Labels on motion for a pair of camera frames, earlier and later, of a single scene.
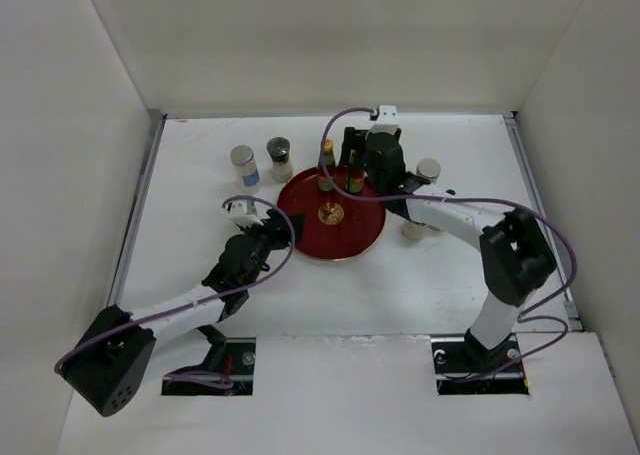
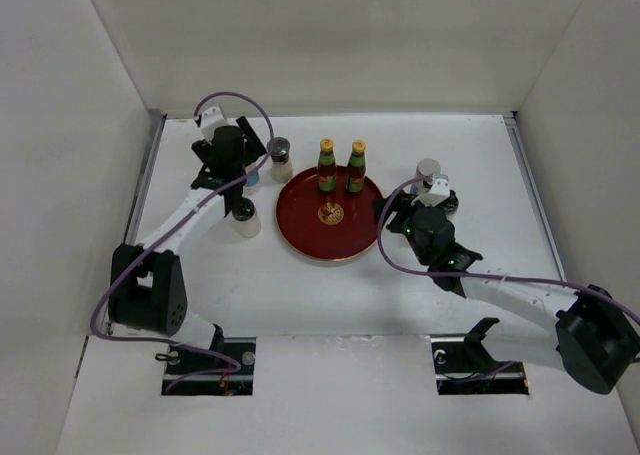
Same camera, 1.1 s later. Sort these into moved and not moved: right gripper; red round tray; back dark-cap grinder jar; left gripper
Moved: left gripper; right gripper
Not moved: back dark-cap grinder jar; red round tray
